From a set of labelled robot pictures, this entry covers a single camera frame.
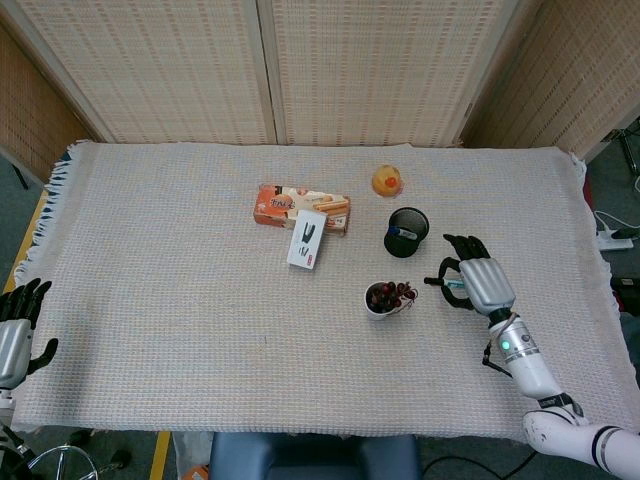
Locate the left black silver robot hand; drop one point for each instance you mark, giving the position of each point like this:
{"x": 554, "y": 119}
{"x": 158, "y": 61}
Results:
{"x": 12, "y": 345}

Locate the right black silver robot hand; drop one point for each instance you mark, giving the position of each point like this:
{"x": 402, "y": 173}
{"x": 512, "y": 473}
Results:
{"x": 485, "y": 282}

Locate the black cap teal marker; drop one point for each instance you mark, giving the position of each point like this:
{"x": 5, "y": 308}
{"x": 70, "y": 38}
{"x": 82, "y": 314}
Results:
{"x": 432, "y": 281}

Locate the blue cap whiteboard marker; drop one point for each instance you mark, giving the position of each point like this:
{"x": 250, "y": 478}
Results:
{"x": 402, "y": 233}

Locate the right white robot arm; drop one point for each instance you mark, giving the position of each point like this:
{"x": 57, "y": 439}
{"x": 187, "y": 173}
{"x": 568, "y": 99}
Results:
{"x": 535, "y": 372}

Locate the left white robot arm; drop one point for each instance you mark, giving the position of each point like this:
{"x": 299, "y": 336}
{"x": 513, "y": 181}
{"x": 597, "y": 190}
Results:
{"x": 5, "y": 430}

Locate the black mesh pen holder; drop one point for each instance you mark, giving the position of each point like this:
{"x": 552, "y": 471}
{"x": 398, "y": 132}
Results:
{"x": 400, "y": 247}

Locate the white bowl with cherries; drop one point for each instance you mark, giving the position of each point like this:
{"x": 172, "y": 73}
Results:
{"x": 387, "y": 295}

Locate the white paper cup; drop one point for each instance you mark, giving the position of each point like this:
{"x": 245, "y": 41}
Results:
{"x": 380, "y": 314}

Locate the chrome stool base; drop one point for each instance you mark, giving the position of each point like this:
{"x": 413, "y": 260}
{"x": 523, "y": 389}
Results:
{"x": 65, "y": 457}

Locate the white power strip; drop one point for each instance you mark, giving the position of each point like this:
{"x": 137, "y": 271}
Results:
{"x": 612, "y": 244}

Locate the yellow orange jelly cup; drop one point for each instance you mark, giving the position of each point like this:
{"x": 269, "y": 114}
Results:
{"x": 386, "y": 181}

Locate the black box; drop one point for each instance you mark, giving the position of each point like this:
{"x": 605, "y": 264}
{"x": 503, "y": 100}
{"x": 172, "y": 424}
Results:
{"x": 627, "y": 295}

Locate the white stapler box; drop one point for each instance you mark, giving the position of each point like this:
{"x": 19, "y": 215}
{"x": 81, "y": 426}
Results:
{"x": 305, "y": 250}

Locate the beige woven tablecloth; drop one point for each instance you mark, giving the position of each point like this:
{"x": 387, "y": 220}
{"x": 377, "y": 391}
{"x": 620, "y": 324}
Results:
{"x": 200, "y": 325}

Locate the black tripod legs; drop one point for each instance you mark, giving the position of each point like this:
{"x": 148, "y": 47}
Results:
{"x": 627, "y": 145}

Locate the bamboo folding screen panel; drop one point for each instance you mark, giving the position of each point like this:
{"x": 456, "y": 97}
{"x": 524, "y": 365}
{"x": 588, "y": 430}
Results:
{"x": 375, "y": 70}
{"x": 565, "y": 75}
{"x": 35, "y": 110}
{"x": 160, "y": 70}

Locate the orange biscuit box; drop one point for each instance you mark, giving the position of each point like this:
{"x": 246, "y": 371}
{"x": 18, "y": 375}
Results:
{"x": 275, "y": 205}

